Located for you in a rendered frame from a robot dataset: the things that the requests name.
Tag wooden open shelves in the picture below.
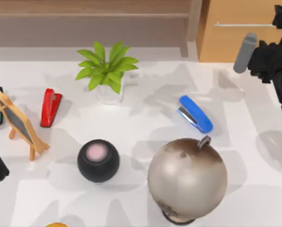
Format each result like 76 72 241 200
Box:
0 0 203 57

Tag long metal handle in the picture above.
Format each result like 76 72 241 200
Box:
213 22 277 27

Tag blue stapler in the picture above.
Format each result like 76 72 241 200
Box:
177 95 214 134

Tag wooden cupboard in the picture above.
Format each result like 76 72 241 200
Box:
195 0 282 64

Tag black round speaker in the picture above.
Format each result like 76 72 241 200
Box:
77 139 121 183

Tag wooden framed blackboard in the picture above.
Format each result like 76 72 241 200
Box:
0 85 51 162

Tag green plant in white pot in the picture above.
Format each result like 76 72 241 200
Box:
75 41 140 105

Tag grey and brown globe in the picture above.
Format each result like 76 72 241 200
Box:
147 135 228 225

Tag red stapler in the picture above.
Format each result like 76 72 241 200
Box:
39 88 63 128

